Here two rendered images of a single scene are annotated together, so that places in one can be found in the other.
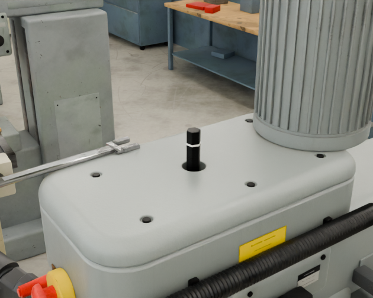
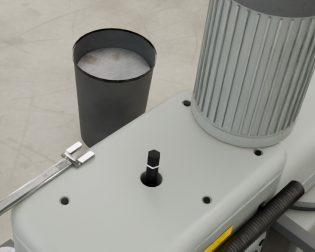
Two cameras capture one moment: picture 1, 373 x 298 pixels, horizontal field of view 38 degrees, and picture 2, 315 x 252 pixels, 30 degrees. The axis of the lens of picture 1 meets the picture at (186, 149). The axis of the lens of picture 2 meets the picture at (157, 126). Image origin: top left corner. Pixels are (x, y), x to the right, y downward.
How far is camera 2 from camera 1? 0.41 m
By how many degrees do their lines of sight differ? 22
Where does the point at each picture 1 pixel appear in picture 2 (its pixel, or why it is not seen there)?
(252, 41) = not seen: outside the picture
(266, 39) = (215, 53)
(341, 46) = (288, 72)
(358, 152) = not seen: hidden behind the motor
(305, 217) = (246, 212)
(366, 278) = (281, 225)
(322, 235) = (261, 225)
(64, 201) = (47, 243)
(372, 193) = (289, 153)
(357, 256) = not seen: hidden behind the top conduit
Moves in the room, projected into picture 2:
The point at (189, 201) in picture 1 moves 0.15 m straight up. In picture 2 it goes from (160, 230) to (170, 165)
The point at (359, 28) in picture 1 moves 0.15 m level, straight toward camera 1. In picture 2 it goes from (304, 55) to (313, 121)
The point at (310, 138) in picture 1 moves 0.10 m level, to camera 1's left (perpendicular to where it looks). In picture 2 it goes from (251, 139) to (195, 144)
